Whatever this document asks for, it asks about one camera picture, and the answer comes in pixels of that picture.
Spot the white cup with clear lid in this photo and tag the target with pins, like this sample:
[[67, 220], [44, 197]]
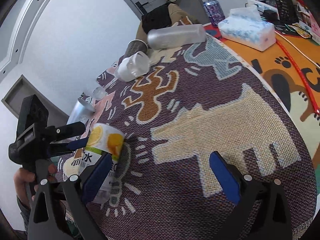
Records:
[[133, 67]]

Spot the patterned woven tablecloth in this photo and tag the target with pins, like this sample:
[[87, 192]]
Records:
[[196, 99]]

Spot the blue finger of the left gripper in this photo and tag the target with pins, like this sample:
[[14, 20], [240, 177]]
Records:
[[74, 145]]

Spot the dark grey paper cup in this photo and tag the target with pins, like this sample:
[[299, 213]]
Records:
[[135, 46]]

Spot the purple drink can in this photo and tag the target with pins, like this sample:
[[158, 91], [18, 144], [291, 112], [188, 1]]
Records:
[[214, 11]]

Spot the white blue tissue pack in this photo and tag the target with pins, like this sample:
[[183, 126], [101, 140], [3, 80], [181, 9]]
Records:
[[245, 26]]

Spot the orange cartoon dog mat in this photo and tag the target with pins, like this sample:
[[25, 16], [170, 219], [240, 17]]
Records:
[[291, 76]]

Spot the lemon label plastic bottle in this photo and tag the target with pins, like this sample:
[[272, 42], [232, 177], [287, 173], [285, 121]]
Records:
[[103, 138]]

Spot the black wire basket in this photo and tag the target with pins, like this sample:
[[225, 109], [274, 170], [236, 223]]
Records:
[[285, 9]]

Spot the person's left hand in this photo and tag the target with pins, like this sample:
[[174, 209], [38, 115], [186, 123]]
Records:
[[23, 176]]

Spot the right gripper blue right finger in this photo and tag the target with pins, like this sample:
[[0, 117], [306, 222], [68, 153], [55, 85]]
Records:
[[226, 179]]

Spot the small clear plastic cup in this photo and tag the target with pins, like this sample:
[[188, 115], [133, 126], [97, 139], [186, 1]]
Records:
[[99, 93]]

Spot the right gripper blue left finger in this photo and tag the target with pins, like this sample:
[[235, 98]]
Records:
[[93, 177]]

